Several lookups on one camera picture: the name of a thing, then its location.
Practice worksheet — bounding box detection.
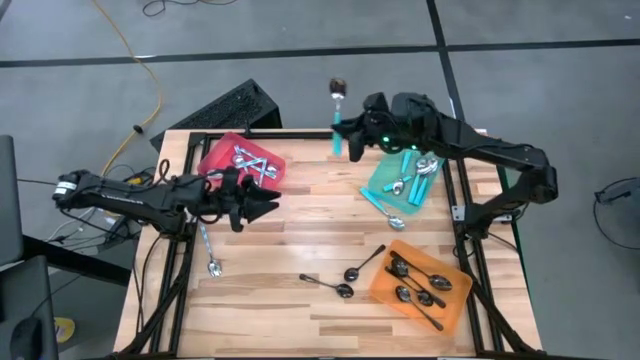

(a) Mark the teal plastic bin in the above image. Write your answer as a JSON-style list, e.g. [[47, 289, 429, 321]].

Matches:
[[367, 148, 447, 217]]

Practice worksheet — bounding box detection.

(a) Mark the dark grey desk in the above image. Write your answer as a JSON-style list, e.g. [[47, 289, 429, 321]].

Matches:
[[0, 254, 60, 360]]

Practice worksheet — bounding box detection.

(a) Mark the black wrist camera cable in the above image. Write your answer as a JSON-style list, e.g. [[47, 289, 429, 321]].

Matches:
[[156, 158, 225, 225]]

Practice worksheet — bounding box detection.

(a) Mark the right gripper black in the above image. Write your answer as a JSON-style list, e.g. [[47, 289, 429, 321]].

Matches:
[[331, 104, 399, 163]]

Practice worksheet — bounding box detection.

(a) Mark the white cable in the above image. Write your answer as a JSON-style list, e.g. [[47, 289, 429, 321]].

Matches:
[[46, 207, 109, 242]]

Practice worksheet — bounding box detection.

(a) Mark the dark monitor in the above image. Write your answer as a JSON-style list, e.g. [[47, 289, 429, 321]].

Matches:
[[0, 134, 25, 267]]

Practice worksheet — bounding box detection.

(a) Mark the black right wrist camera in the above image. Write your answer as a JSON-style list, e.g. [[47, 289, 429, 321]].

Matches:
[[362, 91, 390, 114]]

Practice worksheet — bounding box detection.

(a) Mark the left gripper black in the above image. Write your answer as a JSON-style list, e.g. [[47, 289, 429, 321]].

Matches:
[[207, 167, 283, 234]]

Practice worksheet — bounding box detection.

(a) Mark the yellow round floor sticker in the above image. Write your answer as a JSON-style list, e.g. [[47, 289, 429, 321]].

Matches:
[[53, 316, 77, 344]]

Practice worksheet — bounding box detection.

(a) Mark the black computer mouse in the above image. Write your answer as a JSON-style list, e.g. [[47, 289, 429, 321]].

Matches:
[[8, 316, 44, 360]]

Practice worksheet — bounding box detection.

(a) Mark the black metal spoon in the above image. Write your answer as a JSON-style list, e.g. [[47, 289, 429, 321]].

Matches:
[[383, 267, 434, 308], [394, 285, 445, 333], [392, 258, 448, 309], [389, 250, 454, 293], [342, 243, 388, 283], [298, 272, 356, 300]]

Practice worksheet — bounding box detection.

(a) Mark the yellow power cable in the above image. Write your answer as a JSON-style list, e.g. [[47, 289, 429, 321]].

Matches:
[[89, 0, 165, 176]]

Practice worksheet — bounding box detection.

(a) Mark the orange plastic bin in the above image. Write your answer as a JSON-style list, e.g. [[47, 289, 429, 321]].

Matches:
[[368, 238, 474, 338]]

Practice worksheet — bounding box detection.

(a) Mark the pink plastic bin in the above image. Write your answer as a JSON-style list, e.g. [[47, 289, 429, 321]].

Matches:
[[197, 131, 287, 194]]

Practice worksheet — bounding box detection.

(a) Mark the black floor cable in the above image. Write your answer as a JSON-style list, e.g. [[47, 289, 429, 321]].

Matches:
[[142, 0, 240, 17]]

